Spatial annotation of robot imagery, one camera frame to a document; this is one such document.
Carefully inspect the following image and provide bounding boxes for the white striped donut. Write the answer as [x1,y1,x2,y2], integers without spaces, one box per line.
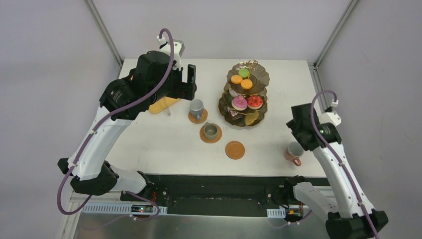
[228,88,242,98]

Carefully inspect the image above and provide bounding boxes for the green sandwich cookie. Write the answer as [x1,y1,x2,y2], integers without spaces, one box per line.
[238,68,250,79]

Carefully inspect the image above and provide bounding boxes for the white cable duct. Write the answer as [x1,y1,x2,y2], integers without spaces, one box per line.
[82,203,158,216]
[266,207,286,219]

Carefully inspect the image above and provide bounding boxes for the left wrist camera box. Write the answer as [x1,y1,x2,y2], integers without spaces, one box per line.
[172,40,185,71]

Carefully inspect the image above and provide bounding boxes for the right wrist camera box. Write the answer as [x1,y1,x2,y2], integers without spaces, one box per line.
[318,106,342,126]

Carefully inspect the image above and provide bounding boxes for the pink mug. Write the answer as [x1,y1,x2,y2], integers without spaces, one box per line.
[284,142,304,166]

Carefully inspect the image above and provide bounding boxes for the right white cable duct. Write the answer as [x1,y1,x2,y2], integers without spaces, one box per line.
[266,207,286,219]

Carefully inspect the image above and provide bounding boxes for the orange round coaster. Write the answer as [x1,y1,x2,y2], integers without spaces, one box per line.
[225,141,245,160]

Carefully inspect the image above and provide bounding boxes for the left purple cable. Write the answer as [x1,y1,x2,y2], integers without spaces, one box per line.
[56,28,175,221]

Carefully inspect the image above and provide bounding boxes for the yellow serving tray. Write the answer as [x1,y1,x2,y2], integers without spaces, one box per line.
[148,97,180,114]

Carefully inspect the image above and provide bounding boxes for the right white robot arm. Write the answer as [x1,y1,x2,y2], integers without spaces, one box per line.
[282,103,389,239]

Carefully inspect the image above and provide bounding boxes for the dark chocolate cake piece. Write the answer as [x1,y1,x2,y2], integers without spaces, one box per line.
[229,110,239,119]

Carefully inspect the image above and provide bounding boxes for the orange sandwich cookie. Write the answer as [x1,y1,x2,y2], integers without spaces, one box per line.
[230,75,243,84]
[240,79,253,90]

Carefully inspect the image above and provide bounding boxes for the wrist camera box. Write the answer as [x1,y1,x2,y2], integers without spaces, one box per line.
[318,106,342,126]
[172,40,185,71]

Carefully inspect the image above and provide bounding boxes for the grey small cup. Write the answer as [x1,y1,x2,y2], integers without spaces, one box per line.
[202,122,218,140]

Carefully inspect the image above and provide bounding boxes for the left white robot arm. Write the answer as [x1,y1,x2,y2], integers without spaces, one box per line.
[58,51,197,201]

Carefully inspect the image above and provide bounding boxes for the three tier glass stand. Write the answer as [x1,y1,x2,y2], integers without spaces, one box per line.
[218,60,270,127]

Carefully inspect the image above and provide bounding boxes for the red strawberry donut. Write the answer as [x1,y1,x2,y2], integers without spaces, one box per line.
[247,95,263,110]

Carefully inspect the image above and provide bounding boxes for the left white cable duct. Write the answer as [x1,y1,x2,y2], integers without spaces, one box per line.
[82,203,158,216]

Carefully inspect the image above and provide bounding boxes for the pink frosted donut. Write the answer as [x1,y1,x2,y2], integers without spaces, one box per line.
[231,96,248,111]

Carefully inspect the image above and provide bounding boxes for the blue grey mug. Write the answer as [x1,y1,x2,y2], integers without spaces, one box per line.
[189,99,204,118]

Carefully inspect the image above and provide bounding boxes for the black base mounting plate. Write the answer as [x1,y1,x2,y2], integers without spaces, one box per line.
[118,173,343,219]

